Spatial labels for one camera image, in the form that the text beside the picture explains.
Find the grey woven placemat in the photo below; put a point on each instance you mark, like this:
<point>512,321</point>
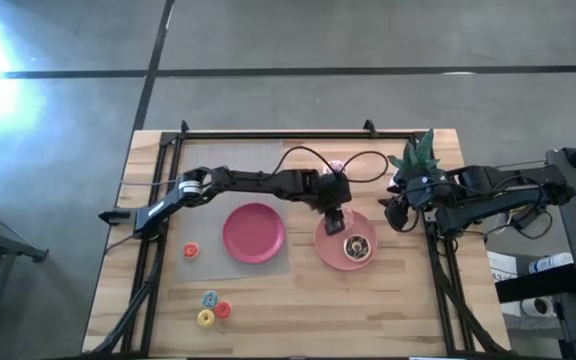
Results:
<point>203,260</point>

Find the yellow donut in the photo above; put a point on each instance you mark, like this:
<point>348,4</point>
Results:
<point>205,318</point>

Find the white blue bottle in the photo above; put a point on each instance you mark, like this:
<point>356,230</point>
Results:
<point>550,262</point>

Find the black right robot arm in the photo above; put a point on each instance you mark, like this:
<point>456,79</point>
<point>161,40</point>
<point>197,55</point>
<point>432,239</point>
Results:
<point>493,200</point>

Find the blue donut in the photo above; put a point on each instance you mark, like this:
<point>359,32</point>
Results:
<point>210,299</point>

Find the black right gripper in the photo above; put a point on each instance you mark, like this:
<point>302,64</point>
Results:
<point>420,192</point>

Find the light pink plate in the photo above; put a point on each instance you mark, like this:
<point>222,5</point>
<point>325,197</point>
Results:
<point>333,252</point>

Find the chocolate sprinkled donut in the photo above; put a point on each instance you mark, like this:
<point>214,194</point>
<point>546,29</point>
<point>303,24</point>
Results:
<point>357,247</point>

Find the white tape roll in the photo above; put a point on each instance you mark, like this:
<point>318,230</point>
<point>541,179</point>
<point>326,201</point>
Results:
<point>537,306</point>

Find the small pink white donut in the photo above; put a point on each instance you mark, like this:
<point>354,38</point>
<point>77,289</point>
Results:
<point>336,165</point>

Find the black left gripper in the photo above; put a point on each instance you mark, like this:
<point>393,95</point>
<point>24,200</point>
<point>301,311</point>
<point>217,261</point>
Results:
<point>334,191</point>

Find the green snake plant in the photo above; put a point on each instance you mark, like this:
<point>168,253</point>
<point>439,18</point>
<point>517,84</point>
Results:
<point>420,155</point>

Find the dark pink plate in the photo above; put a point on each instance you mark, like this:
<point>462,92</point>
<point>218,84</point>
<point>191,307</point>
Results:
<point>253,233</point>

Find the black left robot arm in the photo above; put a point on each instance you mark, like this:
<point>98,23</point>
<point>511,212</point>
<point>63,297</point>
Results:
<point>258,181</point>

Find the white plant pot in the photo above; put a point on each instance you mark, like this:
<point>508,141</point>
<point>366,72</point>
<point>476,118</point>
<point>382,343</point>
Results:
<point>394,181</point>

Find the orange donut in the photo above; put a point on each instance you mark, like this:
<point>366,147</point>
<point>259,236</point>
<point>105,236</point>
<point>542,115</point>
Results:
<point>191,250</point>

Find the red donut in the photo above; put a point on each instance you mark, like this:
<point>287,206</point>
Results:
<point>223,310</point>

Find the white cardboard box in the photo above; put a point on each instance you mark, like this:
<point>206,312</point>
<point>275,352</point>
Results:
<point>502,266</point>

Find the black aluminium table frame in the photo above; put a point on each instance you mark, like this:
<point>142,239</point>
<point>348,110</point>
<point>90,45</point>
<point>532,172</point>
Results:
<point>168,150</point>

